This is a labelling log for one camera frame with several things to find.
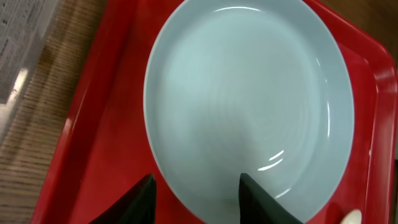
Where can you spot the white plastic spoon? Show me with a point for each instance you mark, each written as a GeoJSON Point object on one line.
{"type": "Point", "coordinates": [353, 217]}

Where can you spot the clear plastic storage bin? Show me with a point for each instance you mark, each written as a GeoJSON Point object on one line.
{"type": "Point", "coordinates": [24, 28]}

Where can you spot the red serving tray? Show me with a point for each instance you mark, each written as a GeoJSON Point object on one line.
{"type": "Point", "coordinates": [103, 149]}

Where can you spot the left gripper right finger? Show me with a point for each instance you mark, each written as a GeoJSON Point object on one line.
{"type": "Point", "coordinates": [257, 206]}

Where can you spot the light blue plate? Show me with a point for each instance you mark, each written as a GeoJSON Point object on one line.
{"type": "Point", "coordinates": [257, 87]}

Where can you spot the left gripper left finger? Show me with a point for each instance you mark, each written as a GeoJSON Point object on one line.
{"type": "Point", "coordinates": [136, 206]}

